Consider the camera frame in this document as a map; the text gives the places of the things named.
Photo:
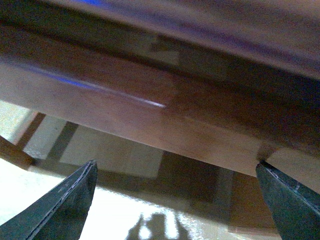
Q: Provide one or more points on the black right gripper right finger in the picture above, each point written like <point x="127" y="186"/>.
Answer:
<point x="294" y="207"/>

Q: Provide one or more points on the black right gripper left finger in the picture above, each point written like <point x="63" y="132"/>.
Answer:
<point x="60" y="214"/>

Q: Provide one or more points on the wooden keyboard tray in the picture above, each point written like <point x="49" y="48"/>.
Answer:
<point x="217" y="124"/>

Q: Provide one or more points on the wooden desk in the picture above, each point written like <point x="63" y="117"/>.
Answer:
<point x="271" y="47"/>

